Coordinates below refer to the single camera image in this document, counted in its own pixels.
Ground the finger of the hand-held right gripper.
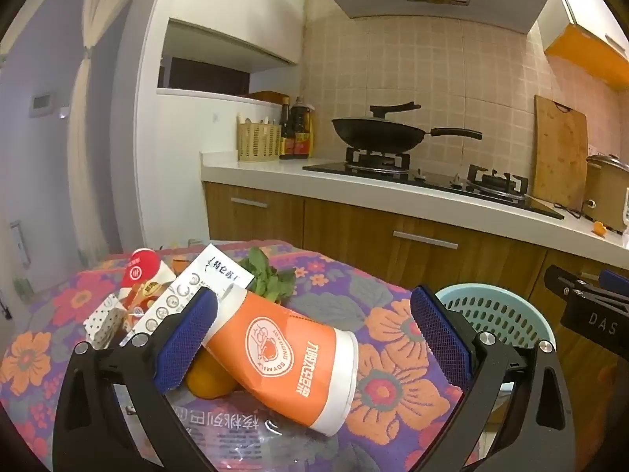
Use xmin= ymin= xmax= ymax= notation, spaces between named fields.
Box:
xmin=600 ymin=269 xmax=629 ymax=300
xmin=543 ymin=264 xmax=607 ymax=306

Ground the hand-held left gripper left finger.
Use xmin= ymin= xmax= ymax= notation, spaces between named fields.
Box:
xmin=51 ymin=286 xmax=219 ymax=472

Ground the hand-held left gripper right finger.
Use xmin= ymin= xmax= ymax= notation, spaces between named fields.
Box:
xmin=409 ymin=285 xmax=576 ymax=472

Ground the light blue plastic basket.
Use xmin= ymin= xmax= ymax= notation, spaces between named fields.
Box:
xmin=435 ymin=282 xmax=558 ymax=369

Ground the orange paper cup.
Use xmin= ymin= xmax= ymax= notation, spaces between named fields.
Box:
xmin=204 ymin=286 xmax=359 ymax=437

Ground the green leaf vegetable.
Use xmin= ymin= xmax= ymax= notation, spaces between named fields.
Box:
xmin=238 ymin=247 xmax=298 ymax=303

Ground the large panda snack packet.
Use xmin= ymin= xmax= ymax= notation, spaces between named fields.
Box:
xmin=120 ymin=268 xmax=178 ymax=330

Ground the floral tablecloth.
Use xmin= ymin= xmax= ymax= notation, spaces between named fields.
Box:
xmin=0 ymin=238 xmax=507 ymax=472

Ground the white paper card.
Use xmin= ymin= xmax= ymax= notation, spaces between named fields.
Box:
xmin=184 ymin=243 xmax=256 ymax=288

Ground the red and white paper cup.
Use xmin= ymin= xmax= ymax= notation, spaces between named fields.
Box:
xmin=120 ymin=247 xmax=165 ymax=288

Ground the dotted snack wrapper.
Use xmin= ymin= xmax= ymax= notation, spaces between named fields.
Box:
xmin=83 ymin=292 xmax=129 ymax=350

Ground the beige rice cooker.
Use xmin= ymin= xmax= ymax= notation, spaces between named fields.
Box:
xmin=582 ymin=153 xmax=629 ymax=233

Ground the clear printed plastic bag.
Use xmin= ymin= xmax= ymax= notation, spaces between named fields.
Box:
xmin=162 ymin=388 xmax=355 ymax=472

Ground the wooden cutting board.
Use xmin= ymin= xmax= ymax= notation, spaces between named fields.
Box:
xmin=533 ymin=94 xmax=589 ymax=210

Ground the wooden kitchen base cabinet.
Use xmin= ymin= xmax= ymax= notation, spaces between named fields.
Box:
xmin=202 ymin=181 xmax=629 ymax=404

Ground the black gas stove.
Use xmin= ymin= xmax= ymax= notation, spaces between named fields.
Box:
xmin=302 ymin=150 xmax=563 ymax=220

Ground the white kitchen countertop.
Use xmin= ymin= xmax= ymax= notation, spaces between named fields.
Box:
xmin=200 ymin=151 xmax=629 ymax=271

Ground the beige utensil basket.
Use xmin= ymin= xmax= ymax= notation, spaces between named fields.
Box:
xmin=237 ymin=114 xmax=282 ymax=162

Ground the black wok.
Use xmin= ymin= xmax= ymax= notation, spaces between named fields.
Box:
xmin=330 ymin=102 xmax=483 ymax=154

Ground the dark sauce bottle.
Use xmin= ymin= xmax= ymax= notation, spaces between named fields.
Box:
xmin=279 ymin=97 xmax=296 ymax=159

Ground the white curtain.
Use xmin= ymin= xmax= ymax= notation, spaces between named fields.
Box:
xmin=66 ymin=0 xmax=170 ymax=266

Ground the cooking oil bottle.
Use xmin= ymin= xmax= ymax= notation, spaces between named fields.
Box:
xmin=290 ymin=97 xmax=315 ymax=159

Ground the brown box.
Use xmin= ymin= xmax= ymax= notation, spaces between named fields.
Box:
xmin=248 ymin=90 xmax=291 ymax=104

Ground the black power cable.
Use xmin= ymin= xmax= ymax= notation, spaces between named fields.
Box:
xmin=554 ymin=201 xmax=587 ymax=220

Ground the long metal cabinet handle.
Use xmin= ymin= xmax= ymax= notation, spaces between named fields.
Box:
xmin=393 ymin=231 xmax=459 ymax=249

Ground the grey wall box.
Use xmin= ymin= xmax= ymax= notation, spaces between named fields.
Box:
xmin=10 ymin=220 xmax=26 ymax=269

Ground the orange wall cabinet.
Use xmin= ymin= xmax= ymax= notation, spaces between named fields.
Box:
xmin=535 ymin=0 xmax=629 ymax=92

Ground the wall switch panel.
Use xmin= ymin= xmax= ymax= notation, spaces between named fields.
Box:
xmin=29 ymin=94 xmax=54 ymax=118

